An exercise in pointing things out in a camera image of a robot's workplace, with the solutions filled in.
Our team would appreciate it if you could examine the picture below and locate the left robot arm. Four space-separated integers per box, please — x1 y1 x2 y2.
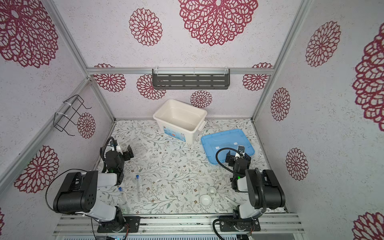
49 137 140 235

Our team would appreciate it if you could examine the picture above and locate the blue-capped test tube left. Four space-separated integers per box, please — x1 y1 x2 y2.
118 187 130 214

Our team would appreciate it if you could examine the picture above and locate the blue-capped test tube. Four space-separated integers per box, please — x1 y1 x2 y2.
136 175 142 203
118 187 130 214

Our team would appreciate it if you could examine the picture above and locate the dark grey wall shelf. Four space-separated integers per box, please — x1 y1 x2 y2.
152 69 231 90

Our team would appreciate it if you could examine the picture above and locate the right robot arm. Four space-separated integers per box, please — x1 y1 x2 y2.
212 146 286 240

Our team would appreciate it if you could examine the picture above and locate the black wire wall rack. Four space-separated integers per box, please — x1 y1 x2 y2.
52 95 92 137

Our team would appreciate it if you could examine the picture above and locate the white plastic storage bin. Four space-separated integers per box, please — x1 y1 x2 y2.
153 100 208 144

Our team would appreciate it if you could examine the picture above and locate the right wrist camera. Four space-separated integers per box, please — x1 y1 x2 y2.
236 145 245 158

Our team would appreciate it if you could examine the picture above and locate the blue-capped test tube right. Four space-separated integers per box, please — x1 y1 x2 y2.
136 175 142 203

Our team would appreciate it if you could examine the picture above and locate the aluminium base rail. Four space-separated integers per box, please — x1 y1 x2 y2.
53 213 305 237

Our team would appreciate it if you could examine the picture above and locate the blue plastic bin lid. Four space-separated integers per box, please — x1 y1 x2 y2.
201 129 255 165

